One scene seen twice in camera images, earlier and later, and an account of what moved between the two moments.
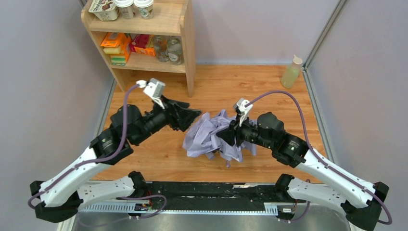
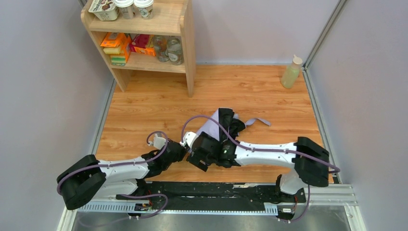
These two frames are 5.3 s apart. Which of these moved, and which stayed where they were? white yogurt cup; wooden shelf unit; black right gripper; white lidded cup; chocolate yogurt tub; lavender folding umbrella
Moved: lavender folding umbrella; black right gripper
Stayed: chocolate yogurt tub; white lidded cup; white yogurt cup; wooden shelf unit
